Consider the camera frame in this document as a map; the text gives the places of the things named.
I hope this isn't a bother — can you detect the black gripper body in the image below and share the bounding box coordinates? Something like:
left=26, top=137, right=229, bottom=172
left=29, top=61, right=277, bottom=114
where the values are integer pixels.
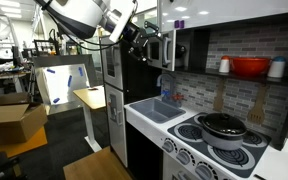
left=122, top=21, right=150, bottom=51

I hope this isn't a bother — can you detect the fridge door with chalkboard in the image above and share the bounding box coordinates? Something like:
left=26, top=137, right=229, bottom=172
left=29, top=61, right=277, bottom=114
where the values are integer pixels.
left=100, top=36, right=124, bottom=91

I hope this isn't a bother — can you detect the fridge door with water dispenser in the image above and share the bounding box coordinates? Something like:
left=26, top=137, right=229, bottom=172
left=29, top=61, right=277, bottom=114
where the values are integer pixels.
left=104, top=83, right=128, bottom=168

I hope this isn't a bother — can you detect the grey toy faucet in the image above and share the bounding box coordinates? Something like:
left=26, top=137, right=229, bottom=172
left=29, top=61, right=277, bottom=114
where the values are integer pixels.
left=156, top=73, right=180, bottom=108

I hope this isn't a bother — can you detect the red faucet tap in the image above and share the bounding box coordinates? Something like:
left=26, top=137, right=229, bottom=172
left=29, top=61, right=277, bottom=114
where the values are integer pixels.
left=172, top=92, right=185, bottom=102

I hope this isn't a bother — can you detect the grey sink basin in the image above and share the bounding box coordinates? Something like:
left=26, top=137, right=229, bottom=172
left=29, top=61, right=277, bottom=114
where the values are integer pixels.
left=129, top=97, right=187, bottom=124

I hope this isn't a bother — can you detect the light wooden table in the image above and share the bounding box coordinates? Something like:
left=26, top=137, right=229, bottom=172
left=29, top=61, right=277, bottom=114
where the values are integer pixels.
left=72, top=84, right=107, bottom=153

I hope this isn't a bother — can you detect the black and white toy kitchen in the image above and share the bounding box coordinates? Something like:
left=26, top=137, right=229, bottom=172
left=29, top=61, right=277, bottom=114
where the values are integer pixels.
left=99, top=9, right=288, bottom=180

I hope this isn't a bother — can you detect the white shaker orange cap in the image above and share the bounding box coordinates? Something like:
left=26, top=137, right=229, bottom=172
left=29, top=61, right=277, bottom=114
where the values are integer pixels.
left=218, top=55, right=232, bottom=74

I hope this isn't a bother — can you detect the whiteboard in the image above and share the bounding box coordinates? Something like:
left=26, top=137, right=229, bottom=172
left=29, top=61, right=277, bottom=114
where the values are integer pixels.
left=157, top=0, right=288, bottom=33

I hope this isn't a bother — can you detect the shiny silver board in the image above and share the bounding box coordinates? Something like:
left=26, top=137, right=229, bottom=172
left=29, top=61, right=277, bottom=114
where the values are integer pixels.
left=33, top=54, right=98, bottom=116

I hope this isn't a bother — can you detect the wooden spoon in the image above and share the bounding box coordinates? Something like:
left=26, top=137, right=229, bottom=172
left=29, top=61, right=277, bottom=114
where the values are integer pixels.
left=212, top=78, right=226, bottom=113

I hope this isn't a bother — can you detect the grey stove knob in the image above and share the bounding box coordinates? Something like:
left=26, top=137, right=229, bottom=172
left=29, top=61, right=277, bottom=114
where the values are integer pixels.
left=194, top=161, right=218, bottom=180
left=176, top=148, right=195, bottom=166
left=162, top=138, right=178, bottom=154

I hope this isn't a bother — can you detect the red bowl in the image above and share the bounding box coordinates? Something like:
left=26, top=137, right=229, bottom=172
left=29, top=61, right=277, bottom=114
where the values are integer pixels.
left=230, top=56, right=272, bottom=78

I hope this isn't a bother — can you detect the black stove top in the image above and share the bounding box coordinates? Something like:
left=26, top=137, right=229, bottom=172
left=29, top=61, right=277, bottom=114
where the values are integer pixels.
left=167, top=112, right=272, bottom=179

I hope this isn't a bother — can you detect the grey pot with black lid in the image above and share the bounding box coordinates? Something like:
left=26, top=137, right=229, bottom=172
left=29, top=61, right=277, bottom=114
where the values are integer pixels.
left=198, top=112, right=248, bottom=151

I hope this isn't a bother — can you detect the white shaker blue cap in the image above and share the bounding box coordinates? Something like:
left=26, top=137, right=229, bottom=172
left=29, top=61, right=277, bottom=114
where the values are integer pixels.
left=267, top=55, right=288, bottom=79

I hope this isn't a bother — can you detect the wooden slotted spatula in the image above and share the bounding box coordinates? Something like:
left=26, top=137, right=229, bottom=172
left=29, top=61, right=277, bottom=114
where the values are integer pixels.
left=247, top=83, right=268, bottom=125

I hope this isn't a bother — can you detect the cluttered background desk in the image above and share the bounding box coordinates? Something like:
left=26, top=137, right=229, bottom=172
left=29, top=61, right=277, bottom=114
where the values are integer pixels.
left=0, top=43, right=32, bottom=104

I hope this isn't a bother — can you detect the cardboard box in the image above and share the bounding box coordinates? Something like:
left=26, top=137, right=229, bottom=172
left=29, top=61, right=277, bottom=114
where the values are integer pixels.
left=0, top=92, right=48, bottom=148

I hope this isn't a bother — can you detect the orange floor mat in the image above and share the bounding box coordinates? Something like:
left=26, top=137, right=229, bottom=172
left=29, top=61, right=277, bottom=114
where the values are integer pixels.
left=0, top=126, right=49, bottom=158

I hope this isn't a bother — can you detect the grey pot with black handle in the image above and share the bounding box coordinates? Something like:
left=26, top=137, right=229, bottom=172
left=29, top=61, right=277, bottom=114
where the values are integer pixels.
left=175, top=43, right=187, bottom=60

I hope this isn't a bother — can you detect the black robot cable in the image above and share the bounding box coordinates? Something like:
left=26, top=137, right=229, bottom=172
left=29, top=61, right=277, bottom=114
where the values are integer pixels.
left=48, top=13, right=128, bottom=52

